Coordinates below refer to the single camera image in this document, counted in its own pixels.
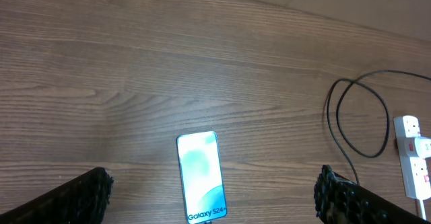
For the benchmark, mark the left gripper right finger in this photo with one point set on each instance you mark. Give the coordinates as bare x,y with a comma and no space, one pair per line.
341,201

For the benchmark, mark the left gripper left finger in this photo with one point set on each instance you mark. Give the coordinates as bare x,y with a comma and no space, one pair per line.
82,200

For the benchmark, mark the blue Samsung Galaxy smartphone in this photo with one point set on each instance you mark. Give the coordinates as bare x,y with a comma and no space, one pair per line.
201,177

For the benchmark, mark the white charger plug adapter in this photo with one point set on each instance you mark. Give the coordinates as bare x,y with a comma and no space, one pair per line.
422,146

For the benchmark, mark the white power strip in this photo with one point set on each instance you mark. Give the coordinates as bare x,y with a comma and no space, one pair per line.
414,169

